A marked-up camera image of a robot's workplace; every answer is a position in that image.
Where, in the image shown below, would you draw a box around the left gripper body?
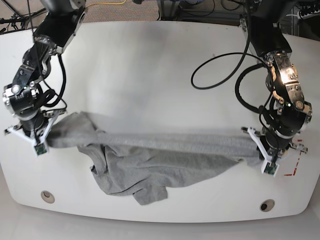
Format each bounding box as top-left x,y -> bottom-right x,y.
241,127 -> 308,163

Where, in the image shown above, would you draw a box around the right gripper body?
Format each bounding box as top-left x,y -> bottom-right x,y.
4,108 -> 66,147

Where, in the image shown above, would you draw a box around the grey T-shirt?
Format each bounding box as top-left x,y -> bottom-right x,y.
47,112 -> 262,206

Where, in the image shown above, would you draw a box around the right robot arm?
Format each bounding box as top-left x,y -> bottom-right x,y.
2,0 -> 87,149

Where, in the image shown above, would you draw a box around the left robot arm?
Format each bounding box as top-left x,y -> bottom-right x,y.
234,0 -> 313,167

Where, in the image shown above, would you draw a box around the red tape rectangle marking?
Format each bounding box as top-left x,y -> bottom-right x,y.
283,138 -> 306,177

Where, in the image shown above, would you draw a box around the black tripod legs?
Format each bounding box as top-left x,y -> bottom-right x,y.
0,0 -> 47,35

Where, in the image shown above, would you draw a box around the white power strip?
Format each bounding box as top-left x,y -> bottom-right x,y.
297,5 -> 320,20

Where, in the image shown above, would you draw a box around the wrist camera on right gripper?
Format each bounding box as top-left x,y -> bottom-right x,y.
33,141 -> 49,157

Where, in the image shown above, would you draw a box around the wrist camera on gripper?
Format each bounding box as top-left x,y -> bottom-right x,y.
261,160 -> 280,177
33,141 -> 49,157

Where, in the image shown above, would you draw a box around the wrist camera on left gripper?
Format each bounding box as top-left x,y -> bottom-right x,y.
261,160 -> 280,177

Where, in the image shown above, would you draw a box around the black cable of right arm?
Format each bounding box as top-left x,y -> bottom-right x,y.
24,0 -> 68,112

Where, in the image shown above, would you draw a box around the right table cable grommet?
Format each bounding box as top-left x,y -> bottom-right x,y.
259,199 -> 275,213

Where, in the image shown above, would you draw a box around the table cable grommet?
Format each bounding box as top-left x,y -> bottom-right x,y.
259,199 -> 275,213
40,191 -> 55,204

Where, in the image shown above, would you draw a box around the left table cable grommet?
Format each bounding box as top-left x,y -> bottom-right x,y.
40,191 -> 55,204

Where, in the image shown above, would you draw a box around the yellow cable on floor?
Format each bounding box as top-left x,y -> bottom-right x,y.
86,0 -> 127,8

